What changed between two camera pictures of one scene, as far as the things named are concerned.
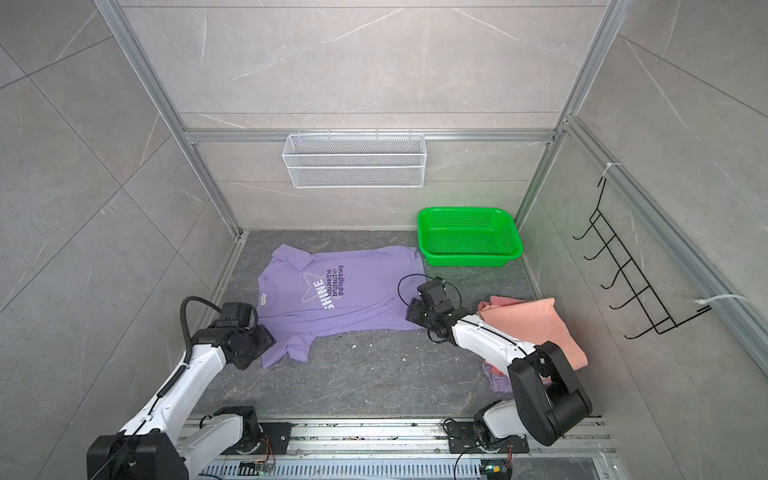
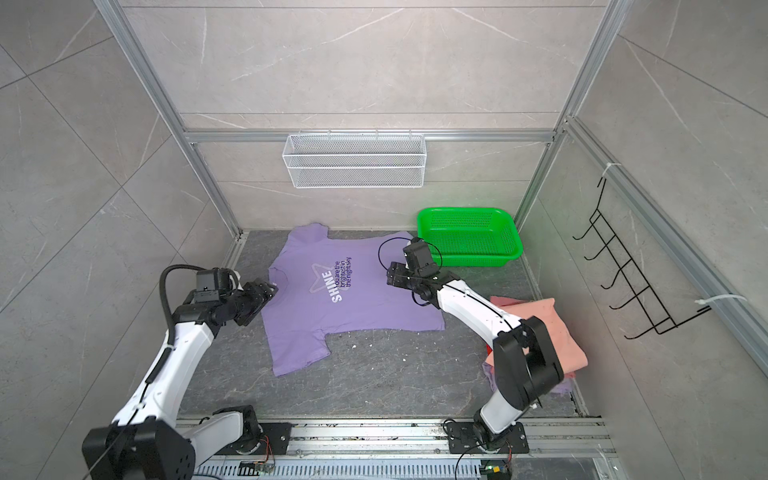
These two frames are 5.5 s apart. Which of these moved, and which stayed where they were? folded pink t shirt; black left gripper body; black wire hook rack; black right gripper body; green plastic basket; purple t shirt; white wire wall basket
Moved: black left gripper body; purple t shirt; black right gripper body
Stayed: black wire hook rack; white wire wall basket; folded pink t shirt; green plastic basket
